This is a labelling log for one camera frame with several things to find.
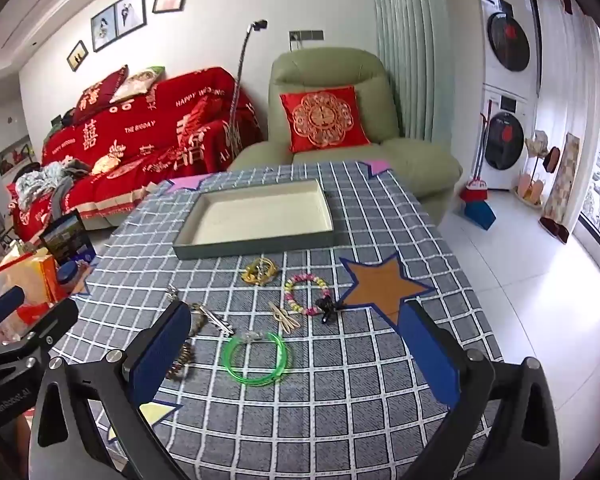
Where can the blue wedding photo frame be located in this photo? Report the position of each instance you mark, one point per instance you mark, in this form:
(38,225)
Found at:
(103,28)

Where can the gold ornate hair clip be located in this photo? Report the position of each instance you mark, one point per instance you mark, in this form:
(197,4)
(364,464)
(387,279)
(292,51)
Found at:
(260,271)

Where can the grey tray with cream lining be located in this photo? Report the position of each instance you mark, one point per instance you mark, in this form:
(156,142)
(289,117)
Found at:
(260,215)

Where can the red and blue broom set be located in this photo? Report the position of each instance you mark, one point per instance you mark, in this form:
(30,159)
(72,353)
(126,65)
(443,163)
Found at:
(477,212)

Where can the green armchair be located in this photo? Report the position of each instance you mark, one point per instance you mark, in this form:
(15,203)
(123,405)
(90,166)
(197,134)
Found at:
(330,70)

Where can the grey wall socket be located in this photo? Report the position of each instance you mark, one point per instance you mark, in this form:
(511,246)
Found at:
(306,36)

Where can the grey clothes pile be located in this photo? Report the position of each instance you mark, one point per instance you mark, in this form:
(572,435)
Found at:
(45,180)

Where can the black hair clip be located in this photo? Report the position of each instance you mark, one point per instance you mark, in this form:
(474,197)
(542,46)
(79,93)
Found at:
(327,310)

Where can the sofa with red blanket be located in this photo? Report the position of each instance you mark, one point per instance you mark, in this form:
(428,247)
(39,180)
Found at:
(145,130)

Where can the brown paper star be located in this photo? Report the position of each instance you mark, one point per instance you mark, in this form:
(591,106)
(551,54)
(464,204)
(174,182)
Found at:
(380,287)

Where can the pink picture frame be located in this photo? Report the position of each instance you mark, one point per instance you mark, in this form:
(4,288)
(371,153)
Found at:
(170,0)

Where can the green pleated curtain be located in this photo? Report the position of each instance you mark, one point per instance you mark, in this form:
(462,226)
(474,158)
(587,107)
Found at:
(410,45)

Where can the small pink paper star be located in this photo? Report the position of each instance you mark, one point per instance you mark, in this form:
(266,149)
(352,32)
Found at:
(372,166)

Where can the flexible phone holder stand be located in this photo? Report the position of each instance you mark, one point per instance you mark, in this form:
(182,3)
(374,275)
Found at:
(259,25)

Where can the white sheer curtain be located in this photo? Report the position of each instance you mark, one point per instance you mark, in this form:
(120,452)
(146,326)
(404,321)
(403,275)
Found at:
(570,85)

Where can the small dark photo frame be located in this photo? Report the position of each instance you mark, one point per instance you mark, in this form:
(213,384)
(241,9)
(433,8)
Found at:
(77,55)

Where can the grey checkered tablecloth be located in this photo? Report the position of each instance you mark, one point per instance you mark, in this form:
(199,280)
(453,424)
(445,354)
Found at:
(330,410)

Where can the dark printed box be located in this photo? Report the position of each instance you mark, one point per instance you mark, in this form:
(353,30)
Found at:
(65,237)

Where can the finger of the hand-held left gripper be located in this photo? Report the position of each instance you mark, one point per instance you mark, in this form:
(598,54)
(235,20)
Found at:
(55,320)
(2,307)

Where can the beige patterned standing board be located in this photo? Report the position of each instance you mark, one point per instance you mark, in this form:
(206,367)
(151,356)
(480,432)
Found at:
(562,180)

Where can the white washing machine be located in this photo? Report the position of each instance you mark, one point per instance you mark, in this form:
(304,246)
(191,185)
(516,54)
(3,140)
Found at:
(505,137)

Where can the red embroidered pillow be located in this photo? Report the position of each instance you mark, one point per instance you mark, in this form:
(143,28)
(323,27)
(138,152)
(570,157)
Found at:
(100,94)

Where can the large pink paper star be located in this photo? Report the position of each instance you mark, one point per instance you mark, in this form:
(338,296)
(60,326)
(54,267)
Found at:
(190,182)

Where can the gold hairpin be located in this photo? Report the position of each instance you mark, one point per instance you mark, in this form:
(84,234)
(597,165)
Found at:
(287,317)

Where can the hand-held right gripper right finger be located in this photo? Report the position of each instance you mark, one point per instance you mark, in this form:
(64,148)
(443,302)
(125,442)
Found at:
(430,360)

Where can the white and green pillow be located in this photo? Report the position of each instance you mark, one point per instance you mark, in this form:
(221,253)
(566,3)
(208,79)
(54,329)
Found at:
(140,81)

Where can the silver watch with heart face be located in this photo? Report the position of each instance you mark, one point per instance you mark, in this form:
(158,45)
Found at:
(215,321)

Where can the yellow paper star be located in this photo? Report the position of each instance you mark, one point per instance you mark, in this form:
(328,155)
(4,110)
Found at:
(150,415)

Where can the red cushion with gold medallion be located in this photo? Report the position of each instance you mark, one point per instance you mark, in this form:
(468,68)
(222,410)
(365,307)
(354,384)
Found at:
(325,117)

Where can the tall wedding photo frame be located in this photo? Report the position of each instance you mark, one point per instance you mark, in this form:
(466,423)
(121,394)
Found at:
(130,12)

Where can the slipper rack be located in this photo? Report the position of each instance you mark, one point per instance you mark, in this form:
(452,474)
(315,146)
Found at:
(532,190)

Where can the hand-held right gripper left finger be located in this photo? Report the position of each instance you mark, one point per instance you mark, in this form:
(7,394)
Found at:
(160,355)

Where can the blue lidded jar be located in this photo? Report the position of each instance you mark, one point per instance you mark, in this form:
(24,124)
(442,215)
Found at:
(67,276)

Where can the white tumble dryer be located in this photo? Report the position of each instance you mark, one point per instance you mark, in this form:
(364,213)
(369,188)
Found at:
(507,40)

